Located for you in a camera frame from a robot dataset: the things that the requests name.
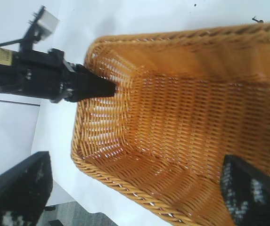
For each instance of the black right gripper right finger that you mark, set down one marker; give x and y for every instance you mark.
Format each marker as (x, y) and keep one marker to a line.
(255, 200)

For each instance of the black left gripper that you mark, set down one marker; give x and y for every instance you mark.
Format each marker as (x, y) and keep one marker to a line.
(40, 75)

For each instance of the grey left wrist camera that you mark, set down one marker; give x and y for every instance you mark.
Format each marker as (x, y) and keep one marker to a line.
(46, 23)

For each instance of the black chair base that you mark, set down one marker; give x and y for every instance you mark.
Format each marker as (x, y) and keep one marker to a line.
(51, 207)

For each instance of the brown wicker basket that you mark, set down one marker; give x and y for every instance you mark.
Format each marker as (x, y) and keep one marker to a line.
(184, 117)

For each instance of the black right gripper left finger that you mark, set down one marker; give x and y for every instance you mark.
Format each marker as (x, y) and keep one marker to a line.
(19, 193)

